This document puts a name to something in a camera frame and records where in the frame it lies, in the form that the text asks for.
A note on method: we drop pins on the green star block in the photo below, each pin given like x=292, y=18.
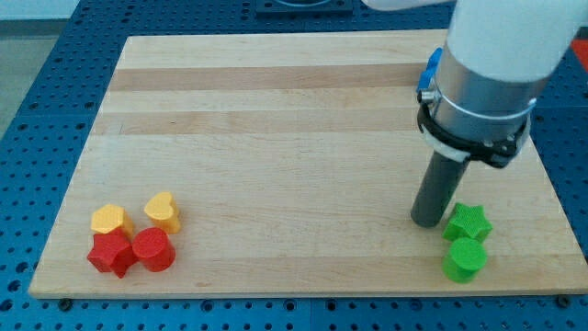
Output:
x=467, y=221

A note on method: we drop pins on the wooden board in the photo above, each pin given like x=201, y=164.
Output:
x=294, y=160

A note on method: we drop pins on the green circle block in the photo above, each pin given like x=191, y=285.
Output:
x=465, y=258

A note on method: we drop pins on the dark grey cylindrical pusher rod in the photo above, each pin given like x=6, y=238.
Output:
x=437, y=188

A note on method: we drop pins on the red star block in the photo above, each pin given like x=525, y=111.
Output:
x=112, y=252

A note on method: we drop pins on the yellow hexagon block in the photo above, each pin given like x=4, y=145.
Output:
x=111, y=217

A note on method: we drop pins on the red circle block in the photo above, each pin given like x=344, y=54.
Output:
x=154, y=249

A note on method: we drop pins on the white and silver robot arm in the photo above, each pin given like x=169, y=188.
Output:
x=496, y=60

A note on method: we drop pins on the yellow heart block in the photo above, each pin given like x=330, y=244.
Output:
x=162, y=210

